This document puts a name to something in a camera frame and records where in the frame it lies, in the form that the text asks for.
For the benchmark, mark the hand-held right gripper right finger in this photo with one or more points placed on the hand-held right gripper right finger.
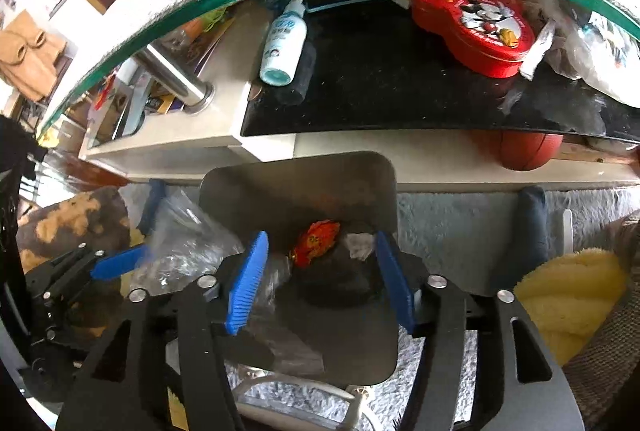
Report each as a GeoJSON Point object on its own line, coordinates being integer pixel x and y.
{"type": "Point", "coordinates": [395, 283]}

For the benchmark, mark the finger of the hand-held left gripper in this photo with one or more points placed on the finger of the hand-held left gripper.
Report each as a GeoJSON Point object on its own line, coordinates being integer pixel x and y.
{"type": "Point", "coordinates": [117, 262]}

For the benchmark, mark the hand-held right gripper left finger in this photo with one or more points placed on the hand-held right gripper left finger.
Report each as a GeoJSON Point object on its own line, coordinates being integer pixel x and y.
{"type": "Point", "coordinates": [245, 283]}

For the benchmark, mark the clear plastic bag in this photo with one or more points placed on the clear plastic bag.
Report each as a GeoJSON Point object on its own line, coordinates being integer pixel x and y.
{"type": "Point", "coordinates": [185, 246]}

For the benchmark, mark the grey metal bin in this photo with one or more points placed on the grey metal bin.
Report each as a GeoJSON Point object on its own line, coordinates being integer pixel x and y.
{"type": "Point", "coordinates": [300, 191]}

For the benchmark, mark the crumpled white tissue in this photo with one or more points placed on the crumpled white tissue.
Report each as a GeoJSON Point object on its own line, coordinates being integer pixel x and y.
{"type": "Point", "coordinates": [361, 243]}

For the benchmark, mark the brown plush toy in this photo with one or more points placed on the brown plush toy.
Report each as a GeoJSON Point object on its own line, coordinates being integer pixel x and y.
{"type": "Point", "coordinates": [65, 221]}

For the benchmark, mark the blue sock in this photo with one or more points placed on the blue sock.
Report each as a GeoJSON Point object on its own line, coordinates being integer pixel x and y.
{"type": "Point", "coordinates": [155, 206]}

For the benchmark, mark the orange red snack wrapper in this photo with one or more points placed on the orange red snack wrapper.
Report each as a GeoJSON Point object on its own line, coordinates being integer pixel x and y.
{"type": "Point", "coordinates": [315, 243]}

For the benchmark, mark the dark grey-blue sock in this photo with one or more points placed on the dark grey-blue sock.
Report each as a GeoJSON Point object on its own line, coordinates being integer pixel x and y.
{"type": "Point", "coordinates": [532, 226]}

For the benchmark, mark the white coffee table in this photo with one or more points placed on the white coffee table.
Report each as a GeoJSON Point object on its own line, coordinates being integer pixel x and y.
{"type": "Point", "coordinates": [225, 121]}

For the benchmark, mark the purple yellow booklet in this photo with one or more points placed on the purple yellow booklet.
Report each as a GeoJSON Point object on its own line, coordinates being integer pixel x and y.
{"type": "Point", "coordinates": [161, 103]}

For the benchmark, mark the yellow fluffy blanket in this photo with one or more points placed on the yellow fluffy blanket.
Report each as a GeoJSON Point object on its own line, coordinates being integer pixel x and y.
{"type": "Point", "coordinates": [570, 301]}

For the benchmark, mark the orange basketball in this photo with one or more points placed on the orange basketball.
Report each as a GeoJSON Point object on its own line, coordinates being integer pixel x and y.
{"type": "Point", "coordinates": [530, 151]}

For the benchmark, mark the chrome table leg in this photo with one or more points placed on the chrome table leg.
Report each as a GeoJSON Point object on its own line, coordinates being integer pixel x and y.
{"type": "Point", "coordinates": [175, 76]}

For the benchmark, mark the black glass shelf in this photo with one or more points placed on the black glass shelf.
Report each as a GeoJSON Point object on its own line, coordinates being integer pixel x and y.
{"type": "Point", "coordinates": [390, 81]}

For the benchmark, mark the beige slippers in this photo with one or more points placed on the beige slippers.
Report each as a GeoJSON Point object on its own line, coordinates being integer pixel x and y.
{"type": "Point", "coordinates": [30, 56]}

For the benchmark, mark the grey knit blanket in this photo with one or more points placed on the grey knit blanket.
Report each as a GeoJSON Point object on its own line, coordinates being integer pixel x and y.
{"type": "Point", "coordinates": [610, 351]}

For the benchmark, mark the white spray bottle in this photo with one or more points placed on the white spray bottle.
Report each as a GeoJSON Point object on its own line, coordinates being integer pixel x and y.
{"type": "Point", "coordinates": [282, 36]}

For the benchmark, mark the red cartoon mouse tin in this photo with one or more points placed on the red cartoon mouse tin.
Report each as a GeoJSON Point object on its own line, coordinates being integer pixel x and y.
{"type": "Point", "coordinates": [475, 28]}

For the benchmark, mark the white plastic bags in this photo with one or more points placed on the white plastic bags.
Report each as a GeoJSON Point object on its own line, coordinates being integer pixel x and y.
{"type": "Point", "coordinates": [595, 46]}

